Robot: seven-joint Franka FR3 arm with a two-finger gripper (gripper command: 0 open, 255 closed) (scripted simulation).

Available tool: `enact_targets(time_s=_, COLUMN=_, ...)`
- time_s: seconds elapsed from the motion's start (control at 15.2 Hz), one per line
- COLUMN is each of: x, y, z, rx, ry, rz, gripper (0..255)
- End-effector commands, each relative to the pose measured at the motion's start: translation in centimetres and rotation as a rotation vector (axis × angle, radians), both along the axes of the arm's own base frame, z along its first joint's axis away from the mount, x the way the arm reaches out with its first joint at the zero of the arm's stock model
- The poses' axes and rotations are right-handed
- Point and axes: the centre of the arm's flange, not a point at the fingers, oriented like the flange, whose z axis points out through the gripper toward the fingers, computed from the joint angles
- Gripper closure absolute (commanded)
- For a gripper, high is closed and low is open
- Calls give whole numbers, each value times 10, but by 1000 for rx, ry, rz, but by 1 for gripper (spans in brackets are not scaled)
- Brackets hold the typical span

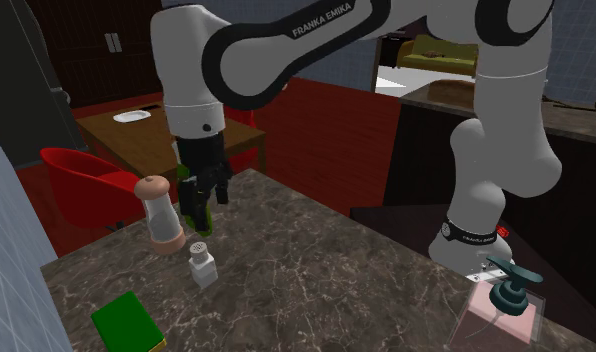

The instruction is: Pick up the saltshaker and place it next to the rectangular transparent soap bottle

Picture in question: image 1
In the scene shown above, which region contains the green bottle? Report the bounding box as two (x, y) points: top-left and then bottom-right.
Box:
(175, 163), (215, 239)

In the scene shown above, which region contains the brown wooden table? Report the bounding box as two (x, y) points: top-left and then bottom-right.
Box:
(75, 100), (268, 183)

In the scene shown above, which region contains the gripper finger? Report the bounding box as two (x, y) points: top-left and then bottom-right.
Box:
(178, 176), (209, 232)
(214, 167), (234, 205)

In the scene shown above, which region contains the yellow-green sofa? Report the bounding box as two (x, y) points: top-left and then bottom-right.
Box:
(396, 33), (480, 79)

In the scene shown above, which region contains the green sponge with yellow underside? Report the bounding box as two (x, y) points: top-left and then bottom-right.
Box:
(90, 290), (168, 352)

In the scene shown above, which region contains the dark kitchen counter cabinet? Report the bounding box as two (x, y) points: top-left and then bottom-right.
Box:
(382, 78), (596, 241)

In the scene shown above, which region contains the white salt shaker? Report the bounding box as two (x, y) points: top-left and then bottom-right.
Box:
(188, 241), (220, 290)

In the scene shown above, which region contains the white plate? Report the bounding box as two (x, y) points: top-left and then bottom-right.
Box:
(112, 109), (152, 125)

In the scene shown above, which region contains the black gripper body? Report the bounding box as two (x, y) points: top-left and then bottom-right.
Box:
(175, 131), (234, 184)

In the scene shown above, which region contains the black refrigerator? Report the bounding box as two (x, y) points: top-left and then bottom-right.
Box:
(0, 0), (88, 170)

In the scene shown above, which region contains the dark brown cupboard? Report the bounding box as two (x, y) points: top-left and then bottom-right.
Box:
(24, 0), (166, 110)

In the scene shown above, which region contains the clear grinder with tan caps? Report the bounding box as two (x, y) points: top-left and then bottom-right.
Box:
(133, 175), (188, 256)

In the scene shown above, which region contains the pink soap dispenser, teal pump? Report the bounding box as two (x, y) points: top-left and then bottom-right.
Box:
(445, 255), (548, 348)

